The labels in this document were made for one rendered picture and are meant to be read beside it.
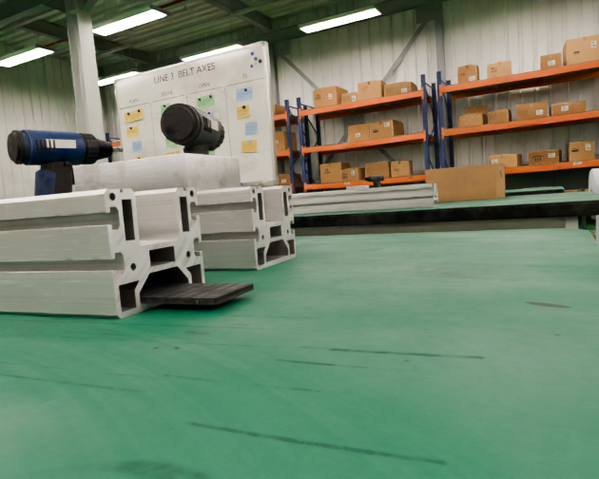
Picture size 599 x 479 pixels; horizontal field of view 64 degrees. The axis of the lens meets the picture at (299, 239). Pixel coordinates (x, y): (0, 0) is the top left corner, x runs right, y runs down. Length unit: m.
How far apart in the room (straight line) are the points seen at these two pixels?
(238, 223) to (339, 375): 0.32
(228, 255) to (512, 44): 10.59
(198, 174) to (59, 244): 0.21
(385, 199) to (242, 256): 1.38
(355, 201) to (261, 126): 1.78
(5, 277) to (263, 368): 0.25
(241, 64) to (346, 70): 8.16
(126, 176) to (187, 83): 3.44
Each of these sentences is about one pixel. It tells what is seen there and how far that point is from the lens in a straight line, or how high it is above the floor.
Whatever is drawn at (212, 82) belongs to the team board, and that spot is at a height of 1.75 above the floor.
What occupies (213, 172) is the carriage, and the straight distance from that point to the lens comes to 0.56.
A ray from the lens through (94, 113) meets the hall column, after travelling 9.21.
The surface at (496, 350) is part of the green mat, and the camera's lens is 0.23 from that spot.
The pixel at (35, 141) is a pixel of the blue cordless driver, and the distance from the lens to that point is 0.93.
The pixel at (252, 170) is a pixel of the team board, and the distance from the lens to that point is 3.58.
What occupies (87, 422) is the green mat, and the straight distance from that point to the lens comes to 0.19.
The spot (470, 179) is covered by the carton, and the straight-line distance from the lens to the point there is 2.22.
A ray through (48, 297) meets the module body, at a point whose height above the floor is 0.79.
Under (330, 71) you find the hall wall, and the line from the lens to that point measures 11.95.
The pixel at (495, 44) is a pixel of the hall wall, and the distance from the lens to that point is 11.02.
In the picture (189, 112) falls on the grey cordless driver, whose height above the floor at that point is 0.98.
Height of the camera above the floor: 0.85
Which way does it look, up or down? 5 degrees down
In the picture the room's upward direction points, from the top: 4 degrees counter-clockwise
